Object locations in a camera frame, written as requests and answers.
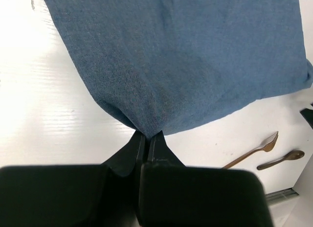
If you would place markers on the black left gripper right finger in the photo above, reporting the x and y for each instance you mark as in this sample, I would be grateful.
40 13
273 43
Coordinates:
174 195

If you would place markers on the copper spoon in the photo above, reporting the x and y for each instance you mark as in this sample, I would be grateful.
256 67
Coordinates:
291 155

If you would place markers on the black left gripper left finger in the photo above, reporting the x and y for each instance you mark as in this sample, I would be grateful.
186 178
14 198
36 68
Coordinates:
97 195

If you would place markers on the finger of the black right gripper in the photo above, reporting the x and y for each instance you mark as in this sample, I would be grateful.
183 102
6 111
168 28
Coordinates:
307 114

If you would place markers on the copper fork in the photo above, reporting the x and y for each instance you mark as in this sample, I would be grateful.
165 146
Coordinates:
266 145

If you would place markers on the blue cloth napkin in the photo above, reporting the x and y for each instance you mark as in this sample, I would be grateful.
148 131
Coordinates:
173 65

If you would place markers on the aluminium front table rail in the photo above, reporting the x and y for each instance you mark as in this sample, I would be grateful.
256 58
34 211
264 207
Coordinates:
281 196

